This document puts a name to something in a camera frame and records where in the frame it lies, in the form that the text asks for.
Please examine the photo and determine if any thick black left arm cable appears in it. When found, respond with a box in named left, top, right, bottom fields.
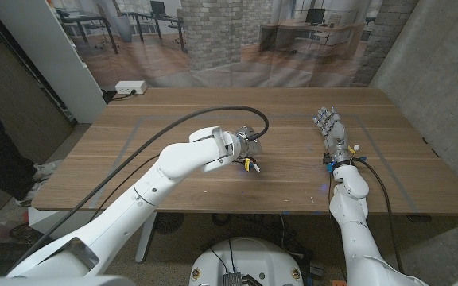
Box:
left=14, top=105, right=270, bottom=267

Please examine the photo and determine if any black round fan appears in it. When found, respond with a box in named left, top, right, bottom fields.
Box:
left=153, top=212, right=185, bottom=234

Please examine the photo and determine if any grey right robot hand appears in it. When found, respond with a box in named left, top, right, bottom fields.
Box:
left=312, top=106, right=353, bottom=164

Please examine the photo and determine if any silver finned module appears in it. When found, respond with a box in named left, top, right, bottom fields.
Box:
left=223, top=272, right=243, bottom=286

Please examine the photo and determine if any white low box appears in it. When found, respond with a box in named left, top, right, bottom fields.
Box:
left=28, top=206, right=95, bottom=239

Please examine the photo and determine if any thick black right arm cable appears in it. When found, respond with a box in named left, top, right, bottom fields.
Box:
left=351, top=157, right=405, bottom=275

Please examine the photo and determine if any dark brown door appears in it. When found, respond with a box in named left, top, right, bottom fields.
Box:
left=0, top=3, right=75, bottom=210

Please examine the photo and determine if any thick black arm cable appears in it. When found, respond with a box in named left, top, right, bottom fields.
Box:
left=351, top=157, right=405, bottom=275
left=14, top=105, right=270, bottom=267

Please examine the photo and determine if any white power strip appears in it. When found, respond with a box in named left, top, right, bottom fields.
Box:
left=114, top=80, right=148, bottom=95

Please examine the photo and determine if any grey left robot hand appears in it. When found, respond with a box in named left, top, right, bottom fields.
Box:
left=236, top=126, right=262, bottom=158

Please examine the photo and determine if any printed office backdrop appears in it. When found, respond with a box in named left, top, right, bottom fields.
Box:
left=48, top=0, right=419, bottom=89

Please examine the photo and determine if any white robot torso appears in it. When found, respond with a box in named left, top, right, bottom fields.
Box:
left=188, top=237, right=305, bottom=286

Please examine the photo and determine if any grey table leg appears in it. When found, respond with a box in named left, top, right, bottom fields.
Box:
left=134, top=212, right=157, bottom=264

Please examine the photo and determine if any white sneaker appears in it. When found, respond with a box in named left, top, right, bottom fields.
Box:
left=16, top=180, right=47, bottom=207
left=33, top=161, right=57, bottom=182

